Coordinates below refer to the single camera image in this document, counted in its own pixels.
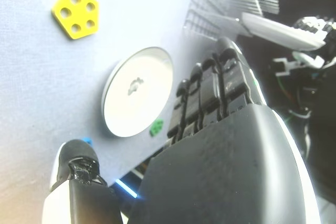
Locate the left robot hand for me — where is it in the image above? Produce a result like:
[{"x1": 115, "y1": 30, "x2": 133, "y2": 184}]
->
[{"x1": 41, "y1": 37, "x2": 322, "y2": 224}]

